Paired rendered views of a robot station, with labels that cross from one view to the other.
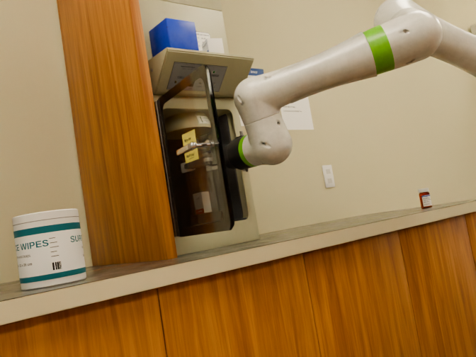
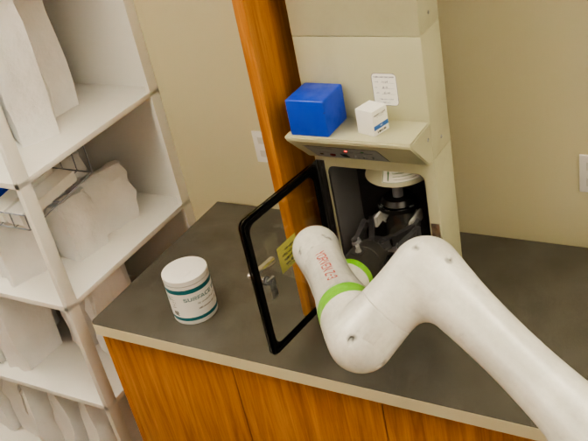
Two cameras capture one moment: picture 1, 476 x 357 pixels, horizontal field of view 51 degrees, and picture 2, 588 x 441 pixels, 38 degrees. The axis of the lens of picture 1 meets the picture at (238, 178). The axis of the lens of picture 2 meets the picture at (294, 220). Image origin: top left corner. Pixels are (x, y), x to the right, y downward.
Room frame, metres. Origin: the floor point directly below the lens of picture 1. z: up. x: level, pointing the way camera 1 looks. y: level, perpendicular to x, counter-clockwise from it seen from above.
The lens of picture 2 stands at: (0.84, -1.60, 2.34)
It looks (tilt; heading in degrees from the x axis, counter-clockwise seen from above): 31 degrees down; 75
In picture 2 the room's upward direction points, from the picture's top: 12 degrees counter-clockwise
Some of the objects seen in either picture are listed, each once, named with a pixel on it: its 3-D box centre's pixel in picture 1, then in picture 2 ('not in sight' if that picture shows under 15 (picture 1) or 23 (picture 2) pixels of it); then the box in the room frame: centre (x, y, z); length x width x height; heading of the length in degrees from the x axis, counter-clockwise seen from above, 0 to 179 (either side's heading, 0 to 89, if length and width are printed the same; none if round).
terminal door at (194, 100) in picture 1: (191, 157); (293, 259); (1.29, 0.11, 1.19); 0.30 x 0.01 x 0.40; 32
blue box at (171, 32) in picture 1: (173, 41); (316, 108); (1.42, 0.12, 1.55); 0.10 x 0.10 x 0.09; 40
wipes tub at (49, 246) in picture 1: (49, 248); (190, 290); (1.05, 0.41, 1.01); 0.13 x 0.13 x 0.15
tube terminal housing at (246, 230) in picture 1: (179, 132); (395, 161); (1.62, 0.16, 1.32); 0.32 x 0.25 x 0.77; 130
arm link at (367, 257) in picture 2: (244, 151); (360, 266); (1.41, -0.03, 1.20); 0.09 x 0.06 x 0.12; 128
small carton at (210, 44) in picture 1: (213, 50); (372, 118); (1.51, 0.01, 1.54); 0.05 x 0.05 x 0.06; 23
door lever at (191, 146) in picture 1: (192, 148); not in sight; (1.21, 0.10, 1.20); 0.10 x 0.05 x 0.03; 32
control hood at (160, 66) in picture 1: (205, 74); (358, 148); (1.48, 0.05, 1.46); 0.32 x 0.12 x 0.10; 130
